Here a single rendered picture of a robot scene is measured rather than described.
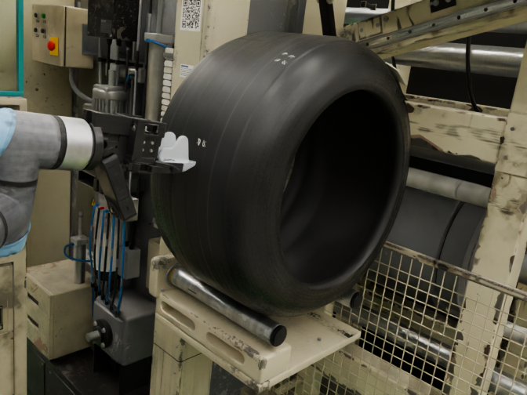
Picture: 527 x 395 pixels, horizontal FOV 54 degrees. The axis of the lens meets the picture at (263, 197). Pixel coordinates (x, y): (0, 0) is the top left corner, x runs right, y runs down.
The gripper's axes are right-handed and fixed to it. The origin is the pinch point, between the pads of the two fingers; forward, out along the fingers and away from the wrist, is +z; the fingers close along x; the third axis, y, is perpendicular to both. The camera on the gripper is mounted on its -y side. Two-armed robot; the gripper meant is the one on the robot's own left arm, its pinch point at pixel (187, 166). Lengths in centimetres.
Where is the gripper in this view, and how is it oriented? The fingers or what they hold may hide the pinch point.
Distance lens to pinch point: 91.1
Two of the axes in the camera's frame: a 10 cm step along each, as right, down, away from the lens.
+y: 2.0, -9.7, -1.7
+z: 6.7, 0.1, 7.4
